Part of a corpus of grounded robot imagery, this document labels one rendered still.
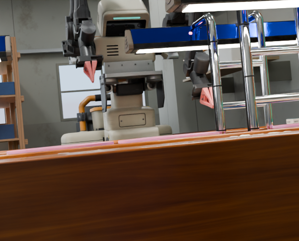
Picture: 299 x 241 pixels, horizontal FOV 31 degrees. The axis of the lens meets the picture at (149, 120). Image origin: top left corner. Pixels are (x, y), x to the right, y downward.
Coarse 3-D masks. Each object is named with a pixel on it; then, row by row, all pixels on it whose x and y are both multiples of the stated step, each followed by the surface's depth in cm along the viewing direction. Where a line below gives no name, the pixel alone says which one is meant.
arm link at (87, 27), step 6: (84, 24) 201; (90, 24) 201; (78, 30) 207; (84, 30) 199; (90, 30) 200; (78, 36) 210; (84, 36) 201; (90, 36) 201; (84, 42) 204; (90, 42) 204
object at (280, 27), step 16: (128, 32) 167; (144, 32) 167; (160, 32) 168; (176, 32) 169; (192, 32) 170; (224, 32) 172; (272, 32) 174; (288, 32) 175; (128, 48) 165; (144, 48) 165; (160, 48) 166
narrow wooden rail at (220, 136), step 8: (280, 128) 130; (288, 128) 127; (296, 128) 127; (200, 136) 123; (208, 136) 123; (216, 136) 123; (224, 136) 124; (112, 144) 120; (120, 144) 119; (128, 144) 119; (136, 144) 119; (144, 144) 120; (152, 144) 120; (32, 152) 117; (40, 152) 115; (48, 152) 116; (56, 152) 116; (64, 152) 116; (72, 152) 117
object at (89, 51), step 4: (80, 48) 206; (84, 48) 204; (88, 48) 204; (92, 48) 205; (80, 52) 205; (84, 52) 204; (88, 52) 203; (92, 52) 204; (80, 56) 201; (84, 56) 201; (92, 56) 202; (96, 56) 203; (100, 56) 203; (76, 60) 202; (100, 60) 206; (76, 64) 205; (80, 64) 205
